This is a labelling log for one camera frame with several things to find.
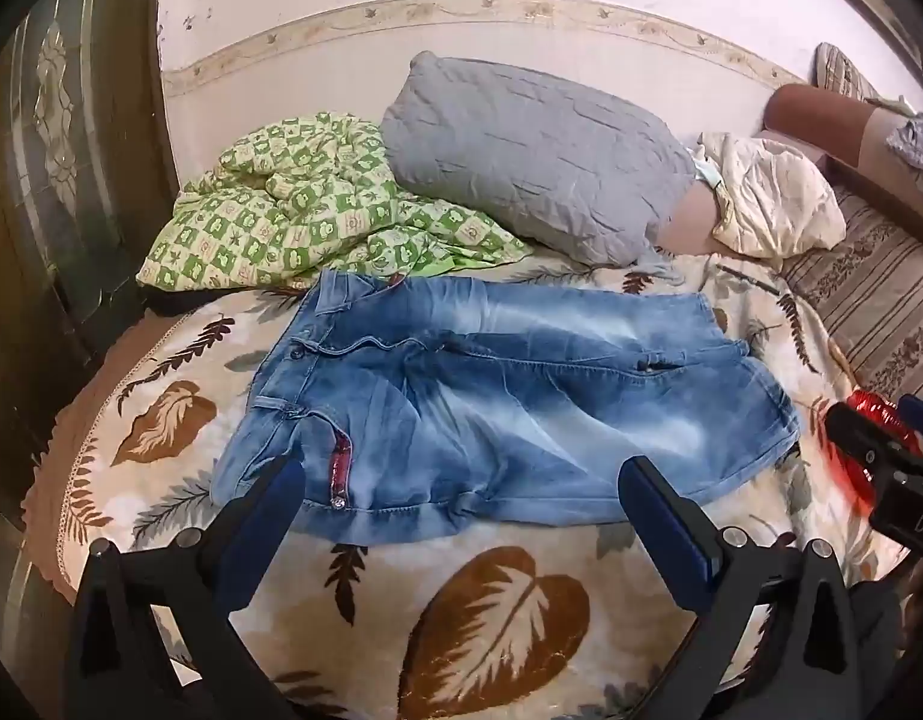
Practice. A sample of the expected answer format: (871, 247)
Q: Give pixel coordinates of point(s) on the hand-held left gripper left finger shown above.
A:
(270, 514)

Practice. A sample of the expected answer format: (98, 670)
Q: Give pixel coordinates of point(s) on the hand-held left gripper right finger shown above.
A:
(656, 514)

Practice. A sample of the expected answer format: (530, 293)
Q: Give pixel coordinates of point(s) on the blue denim pants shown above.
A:
(469, 390)

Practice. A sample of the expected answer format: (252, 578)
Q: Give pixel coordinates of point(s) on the red shiny plastic bag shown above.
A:
(878, 409)

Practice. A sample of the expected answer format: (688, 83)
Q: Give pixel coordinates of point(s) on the leaf print blanket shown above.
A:
(506, 615)

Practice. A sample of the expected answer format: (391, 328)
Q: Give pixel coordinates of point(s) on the thin black stick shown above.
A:
(746, 277)

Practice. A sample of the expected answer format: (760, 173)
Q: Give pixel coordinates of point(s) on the cream crumpled cloth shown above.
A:
(776, 195)

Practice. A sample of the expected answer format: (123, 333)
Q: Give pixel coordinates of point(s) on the grey-blue crumpled cloth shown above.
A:
(915, 141)

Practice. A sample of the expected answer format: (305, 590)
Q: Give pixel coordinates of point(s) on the beige bolster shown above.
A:
(690, 221)

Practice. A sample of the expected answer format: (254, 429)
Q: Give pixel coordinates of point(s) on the green checkered quilt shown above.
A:
(304, 202)

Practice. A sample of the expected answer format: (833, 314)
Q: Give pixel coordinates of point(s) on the pale green printed cloth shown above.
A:
(706, 174)

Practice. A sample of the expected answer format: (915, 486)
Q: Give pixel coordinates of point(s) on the striped pillow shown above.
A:
(848, 71)

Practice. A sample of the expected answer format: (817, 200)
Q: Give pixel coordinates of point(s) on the dark wooden door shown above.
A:
(64, 202)

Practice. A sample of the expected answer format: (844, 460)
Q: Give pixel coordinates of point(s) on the grey quilted pillow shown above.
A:
(521, 150)

